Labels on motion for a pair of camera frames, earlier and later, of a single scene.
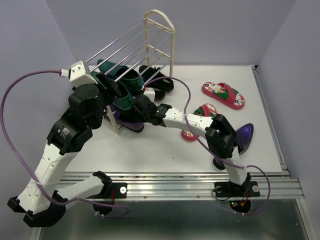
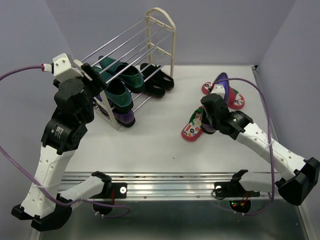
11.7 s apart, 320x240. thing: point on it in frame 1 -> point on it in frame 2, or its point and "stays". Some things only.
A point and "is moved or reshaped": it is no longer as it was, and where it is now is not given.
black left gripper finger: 111,87 -> 95,77
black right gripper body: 142,116 -> 210,120
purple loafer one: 244,136 is moved or reshaped
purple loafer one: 134,127 is moved or reshaped
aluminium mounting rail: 192,185 stays
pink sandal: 220,93 stays
